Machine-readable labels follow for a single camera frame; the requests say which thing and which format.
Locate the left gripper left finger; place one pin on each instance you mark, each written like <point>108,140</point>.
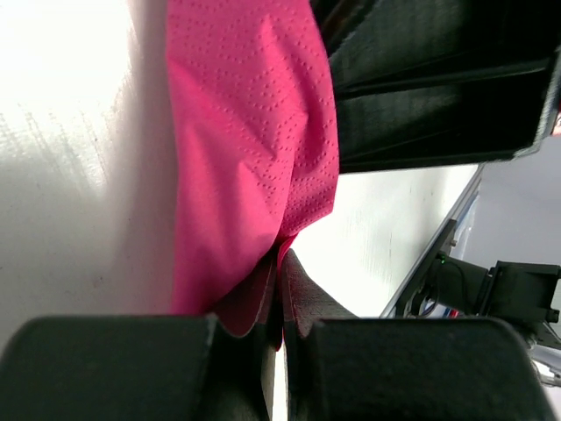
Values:
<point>219,366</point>

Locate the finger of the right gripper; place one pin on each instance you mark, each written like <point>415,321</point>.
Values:
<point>406,44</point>
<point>497,119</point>

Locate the magenta paper napkin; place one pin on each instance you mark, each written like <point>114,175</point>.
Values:
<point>256,139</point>

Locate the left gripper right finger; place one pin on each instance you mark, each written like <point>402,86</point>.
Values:
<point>345,368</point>

